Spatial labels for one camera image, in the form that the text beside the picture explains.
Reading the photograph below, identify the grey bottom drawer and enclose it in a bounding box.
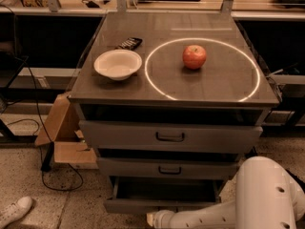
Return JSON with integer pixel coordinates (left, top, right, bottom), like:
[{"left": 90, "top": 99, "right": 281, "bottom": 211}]
[{"left": 104, "top": 177, "right": 226, "bottom": 215}]

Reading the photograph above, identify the grey drawer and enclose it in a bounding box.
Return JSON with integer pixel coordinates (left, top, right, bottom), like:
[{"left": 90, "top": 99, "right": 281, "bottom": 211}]
[
  {"left": 79, "top": 120, "right": 262, "bottom": 154},
  {"left": 104, "top": 177, "right": 226, "bottom": 215},
  {"left": 97, "top": 149, "right": 237, "bottom": 179}
]

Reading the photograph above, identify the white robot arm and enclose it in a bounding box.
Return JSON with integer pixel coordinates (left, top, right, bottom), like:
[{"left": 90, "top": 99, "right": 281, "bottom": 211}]
[{"left": 147, "top": 156, "right": 305, "bottom": 229}]

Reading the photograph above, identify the grey drawer cabinet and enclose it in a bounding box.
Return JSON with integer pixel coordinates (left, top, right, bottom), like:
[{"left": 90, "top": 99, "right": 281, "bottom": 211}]
[{"left": 68, "top": 10, "right": 280, "bottom": 216}]

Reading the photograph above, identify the grey top drawer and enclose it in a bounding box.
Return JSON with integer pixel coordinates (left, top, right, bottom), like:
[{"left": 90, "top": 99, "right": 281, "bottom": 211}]
[{"left": 79, "top": 120, "right": 262, "bottom": 154}]

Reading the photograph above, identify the grey middle drawer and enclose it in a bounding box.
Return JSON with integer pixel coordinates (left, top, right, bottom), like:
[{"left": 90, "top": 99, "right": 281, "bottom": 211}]
[{"left": 97, "top": 149, "right": 237, "bottom": 179}]

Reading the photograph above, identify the white bowl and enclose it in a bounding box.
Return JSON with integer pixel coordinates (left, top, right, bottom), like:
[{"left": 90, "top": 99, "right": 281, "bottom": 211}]
[{"left": 93, "top": 50, "right": 142, "bottom": 81}]

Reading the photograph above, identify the red apple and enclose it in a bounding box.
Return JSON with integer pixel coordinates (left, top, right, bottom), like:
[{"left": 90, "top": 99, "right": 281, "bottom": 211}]
[{"left": 182, "top": 45, "right": 207, "bottom": 70}]

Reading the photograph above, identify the black snack bar wrapper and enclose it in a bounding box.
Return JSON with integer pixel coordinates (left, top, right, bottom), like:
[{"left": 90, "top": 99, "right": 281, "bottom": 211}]
[{"left": 115, "top": 37, "right": 142, "bottom": 51}]

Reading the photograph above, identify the cardboard box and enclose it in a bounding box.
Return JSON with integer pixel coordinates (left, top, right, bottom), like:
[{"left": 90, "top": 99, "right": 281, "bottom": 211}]
[{"left": 35, "top": 93, "right": 97, "bottom": 172}]

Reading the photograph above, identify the black striped sneaker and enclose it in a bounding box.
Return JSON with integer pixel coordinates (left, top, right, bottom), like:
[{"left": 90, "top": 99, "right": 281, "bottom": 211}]
[{"left": 286, "top": 169, "right": 305, "bottom": 192}]

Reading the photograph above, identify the white sneaker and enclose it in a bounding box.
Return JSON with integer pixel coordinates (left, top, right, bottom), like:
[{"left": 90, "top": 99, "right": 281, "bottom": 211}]
[{"left": 0, "top": 197, "right": 33, "bottom": 229}]

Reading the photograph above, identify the black floor cable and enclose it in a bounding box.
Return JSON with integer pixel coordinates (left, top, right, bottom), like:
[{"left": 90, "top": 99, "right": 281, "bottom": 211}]
[{"left": 0, "top": 3, "right": 85, "bottom": 193}]

